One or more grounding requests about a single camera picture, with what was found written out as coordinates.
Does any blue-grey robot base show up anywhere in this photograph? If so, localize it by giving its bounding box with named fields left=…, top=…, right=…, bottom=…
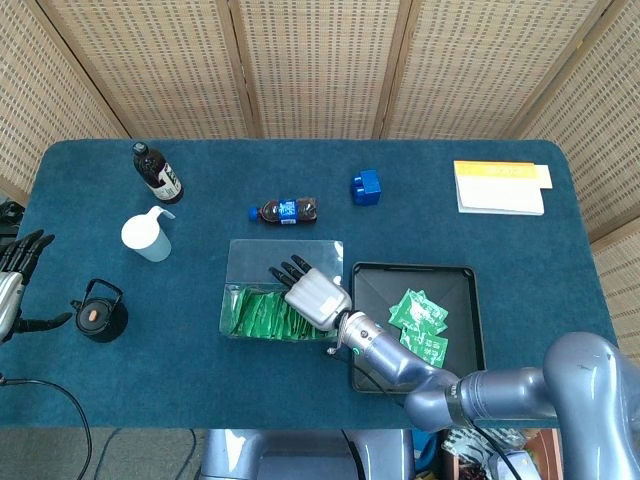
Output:
left=199, top=428, right=416, bottom=480

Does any black floor cable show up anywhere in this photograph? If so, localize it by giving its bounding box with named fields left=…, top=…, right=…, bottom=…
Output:
left=0, top=372, right=94, bottom=480

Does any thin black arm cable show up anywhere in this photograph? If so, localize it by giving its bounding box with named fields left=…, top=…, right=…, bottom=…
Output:
left=326, top=343, right=407, bottom=407

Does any white and yellow notebook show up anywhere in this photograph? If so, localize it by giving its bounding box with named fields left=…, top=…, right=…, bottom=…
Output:
left=453, top=159, right=554, bottom=217

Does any black plastic tray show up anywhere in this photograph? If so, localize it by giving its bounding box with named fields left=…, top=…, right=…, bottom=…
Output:
left=350, top=261, right=487, bottom=395

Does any dark glass bottle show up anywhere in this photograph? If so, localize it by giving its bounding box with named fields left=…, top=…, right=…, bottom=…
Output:
left=132, top=141, right=185, bottom=205

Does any blue tablecloth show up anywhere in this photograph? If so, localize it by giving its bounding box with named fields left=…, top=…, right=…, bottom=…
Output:
left=0, top=138, right=619, bottom=431

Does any transparent plastic container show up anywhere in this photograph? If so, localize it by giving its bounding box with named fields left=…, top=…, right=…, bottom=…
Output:
left=218, top=239, right=347, bottom=343

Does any small cola bottle blue cap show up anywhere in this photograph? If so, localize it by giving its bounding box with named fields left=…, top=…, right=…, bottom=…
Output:
left=247, top=197, right=320, bottom=227

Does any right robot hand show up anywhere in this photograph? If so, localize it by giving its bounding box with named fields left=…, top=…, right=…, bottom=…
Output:
left=268, top=254, right=353, bottom=333

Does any silver foil snack packet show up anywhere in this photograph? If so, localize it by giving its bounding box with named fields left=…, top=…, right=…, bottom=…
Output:
left=439, top=428, right=526, bottom=480

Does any blue building block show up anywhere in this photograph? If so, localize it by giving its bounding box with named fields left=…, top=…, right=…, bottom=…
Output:
left=350, top=169, right=383, bottom=206

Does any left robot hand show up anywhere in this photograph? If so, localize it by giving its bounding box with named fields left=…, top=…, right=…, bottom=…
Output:
left=0, top=229, right=74, bottom=345

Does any woven folding screen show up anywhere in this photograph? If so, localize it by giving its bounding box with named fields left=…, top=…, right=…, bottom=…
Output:
left=0, top=0, right=640, bottom=354

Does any light blue handled cup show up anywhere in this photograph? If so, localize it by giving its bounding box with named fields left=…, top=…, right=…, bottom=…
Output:
left=120, top=205, right=177, bottom=263

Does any black teapot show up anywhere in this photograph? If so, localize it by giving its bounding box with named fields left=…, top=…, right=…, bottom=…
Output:
left=69, top=278, right=129, bottom=344

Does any brown wooden box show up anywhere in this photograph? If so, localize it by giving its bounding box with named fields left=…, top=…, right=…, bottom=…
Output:
left=522, top=428, right=564, bottom=480

